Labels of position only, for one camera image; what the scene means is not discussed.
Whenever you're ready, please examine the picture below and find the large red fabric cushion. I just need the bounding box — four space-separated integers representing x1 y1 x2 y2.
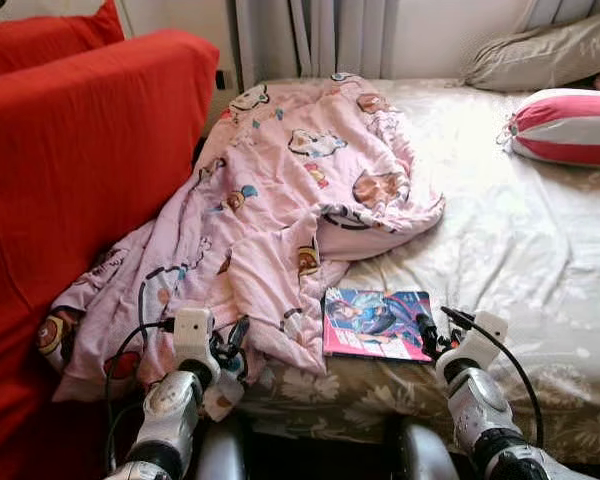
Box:
0 28 221 480
0 0 126 79

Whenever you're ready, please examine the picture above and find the bed with beige floral sheet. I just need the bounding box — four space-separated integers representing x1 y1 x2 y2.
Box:
195 75 600 466

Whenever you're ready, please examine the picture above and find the blue pink comic magazine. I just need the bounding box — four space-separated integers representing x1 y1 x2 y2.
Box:
322 288 436 363

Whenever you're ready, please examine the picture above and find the pink cartoon print blanket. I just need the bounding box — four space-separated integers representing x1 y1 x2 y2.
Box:
35 72 446 403

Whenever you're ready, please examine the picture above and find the red white striped bolster pillow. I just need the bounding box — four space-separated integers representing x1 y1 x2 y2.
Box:
500 88 600 169

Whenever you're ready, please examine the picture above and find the grey left robot leg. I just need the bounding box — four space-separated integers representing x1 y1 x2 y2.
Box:
193 418 249 480

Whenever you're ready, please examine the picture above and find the grey right robot leg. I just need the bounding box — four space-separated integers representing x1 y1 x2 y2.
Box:
395 415 461 480

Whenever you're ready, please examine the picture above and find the grey robot leg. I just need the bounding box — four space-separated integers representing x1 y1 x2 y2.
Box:
193 418 249 480
395 415 461 480

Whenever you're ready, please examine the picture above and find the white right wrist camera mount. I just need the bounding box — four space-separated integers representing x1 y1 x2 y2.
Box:
450 310 509 366

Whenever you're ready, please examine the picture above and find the beige pillow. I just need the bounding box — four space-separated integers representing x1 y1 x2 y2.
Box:
463 8 600 93

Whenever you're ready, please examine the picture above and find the grey pleated curtain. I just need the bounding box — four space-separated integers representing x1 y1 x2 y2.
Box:
525 0 600 31
235 0 396 86

